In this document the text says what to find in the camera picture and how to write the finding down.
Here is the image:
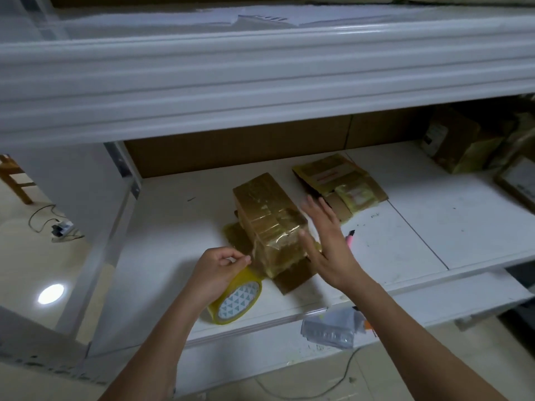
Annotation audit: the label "person's left hand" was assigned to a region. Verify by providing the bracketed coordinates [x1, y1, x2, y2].
[184, 246, 254, 310]

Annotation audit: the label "person's right hand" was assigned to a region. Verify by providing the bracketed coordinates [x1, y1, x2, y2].
[298, 194, 371, 293]

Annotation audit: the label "yellow tape roll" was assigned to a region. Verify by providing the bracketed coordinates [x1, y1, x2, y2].
[206, 267, 264, 326]

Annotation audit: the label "small taped carton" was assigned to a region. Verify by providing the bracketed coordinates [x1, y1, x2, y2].
[291, 153, 390, 224]

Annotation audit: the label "clear taped brown cardboard box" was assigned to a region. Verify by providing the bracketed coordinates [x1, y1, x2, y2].
[222, 172, 323, 296]

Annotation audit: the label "boxes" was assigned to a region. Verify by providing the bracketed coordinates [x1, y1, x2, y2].
[420, 108, 507, 174]

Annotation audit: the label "white metal shelf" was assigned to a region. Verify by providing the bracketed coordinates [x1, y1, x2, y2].
[0, 0, 535, 398]

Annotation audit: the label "person's left forearm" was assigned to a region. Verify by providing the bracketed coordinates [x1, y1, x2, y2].
[99, 292, 210, 401]

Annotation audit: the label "person's right forearm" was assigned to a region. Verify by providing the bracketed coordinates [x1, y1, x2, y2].
[347, 273, 508, 401]

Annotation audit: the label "wooden chair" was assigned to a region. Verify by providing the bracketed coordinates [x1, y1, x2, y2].
[0, 154, 36, 206]

